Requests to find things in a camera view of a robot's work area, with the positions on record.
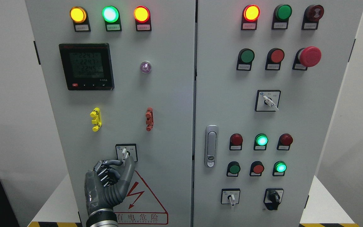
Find yellow terminal connector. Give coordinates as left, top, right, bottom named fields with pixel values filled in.
left=90, top=107, right=102, bottom=132

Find red emergency stop mushroom button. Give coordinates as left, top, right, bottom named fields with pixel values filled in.
left=292, top=46, right=322, bottom=71

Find clear bulb indicator lamp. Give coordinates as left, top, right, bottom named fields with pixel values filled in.
left=140, top=61, right=152, bottom=74

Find yellow indicator light top left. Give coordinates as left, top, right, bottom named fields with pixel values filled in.
left=70, top=6, right=91, bottom=32

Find red terminal connector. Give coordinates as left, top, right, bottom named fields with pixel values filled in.
left=145, top=107, right=154, bottom=131

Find red lit indicator right door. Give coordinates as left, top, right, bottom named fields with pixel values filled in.
left=241, top=4, right=260, bottom=30

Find lit green button lower right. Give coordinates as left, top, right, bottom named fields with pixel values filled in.
left=272, top=161, right=287, bottom=177

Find black knob selector switch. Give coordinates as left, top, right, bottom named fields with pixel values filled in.
left=263, top=188, right=284, bottom=210

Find white lever selector switch lower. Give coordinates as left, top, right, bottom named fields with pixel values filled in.
left=221, top=188, right=240, bottom=207

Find red electrical hazard warning sign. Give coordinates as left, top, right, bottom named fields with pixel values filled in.
left=114, top=171, right=169, bottom=225

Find red-rimmed indicator light left door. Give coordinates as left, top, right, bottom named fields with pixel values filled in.
left=134, top=5, right=152, bottom=31

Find green push button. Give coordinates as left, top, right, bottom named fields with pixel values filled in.
left=236, top=48, right=255, bottom=71
left=226, top=161, right=241, bottom=177

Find right grey cabinet door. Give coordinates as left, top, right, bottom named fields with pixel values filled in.
left=193, top=0, right=363, bottom=227

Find white lever selector switch upper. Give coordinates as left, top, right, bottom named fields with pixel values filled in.
left=255, top=90, right=281, bottom=112

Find red push button lower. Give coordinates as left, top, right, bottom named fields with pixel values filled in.
left=249, top=161, right=264, bottom=177

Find red push button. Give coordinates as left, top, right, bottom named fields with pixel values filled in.
left=249, top=161, right=264, bottom=177
left=265, top=48, right=285, bottom=71

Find grey cabinet door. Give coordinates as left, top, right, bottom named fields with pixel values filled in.
left=193, top=0, right=363, bottom=227
left=26, top=0, right=196, bottom=227

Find green indicator light top left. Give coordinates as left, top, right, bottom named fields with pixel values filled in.
left=102, top=5, right=122, bottom=32

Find silver cabinet door handle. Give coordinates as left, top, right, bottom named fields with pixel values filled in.
left=204, top=125, right=218, bottom=168

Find dark red indicator right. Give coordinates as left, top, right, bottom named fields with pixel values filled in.
left=277, top=133, right=293, bottom=151

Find white lever selector switch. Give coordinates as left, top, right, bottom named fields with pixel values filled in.
left=221, top=188, right=240, bottom=207
left=255, top=90, right=281, bottom=112

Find green push button lower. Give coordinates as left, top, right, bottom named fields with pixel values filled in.
left=226, top=161, right=241, bottom=177

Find green push button upper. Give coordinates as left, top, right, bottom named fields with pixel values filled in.
left=236, top=48, right=255, bottom=71

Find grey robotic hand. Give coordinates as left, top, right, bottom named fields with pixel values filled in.
left=84, top=156, right=135, bottom=216

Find red push button upper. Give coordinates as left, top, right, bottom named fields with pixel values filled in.
left=265, top=48, right=285, bottom=71

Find white lever rotary switch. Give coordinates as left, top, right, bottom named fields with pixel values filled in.
left=115, top=143, right=138, bottom=162

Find black digital power meter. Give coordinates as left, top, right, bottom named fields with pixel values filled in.
left=59, top=43, right=115, bottom=90

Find dark red indicator left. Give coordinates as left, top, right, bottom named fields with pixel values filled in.
left=229, top=133, right=243, bottom=151

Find dark red buzzer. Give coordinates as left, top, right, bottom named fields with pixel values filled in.
left=301, top=5, right=324, bottom=30

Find left grey cabinet door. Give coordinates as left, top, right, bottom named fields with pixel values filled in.
left=26, top=0, right=196, bottom=227

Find lit green indicator middle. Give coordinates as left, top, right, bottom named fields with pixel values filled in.
left=253, top=133, right=268, bottom=151

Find dark red indicator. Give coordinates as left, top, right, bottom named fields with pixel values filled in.
left=277, top=133, right=293, bottom=151
left=229, top=133, right=243, bottom=151

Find green unlit indicator top right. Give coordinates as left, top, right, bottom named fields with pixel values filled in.
left=271, top=4, right=292, bottom=30

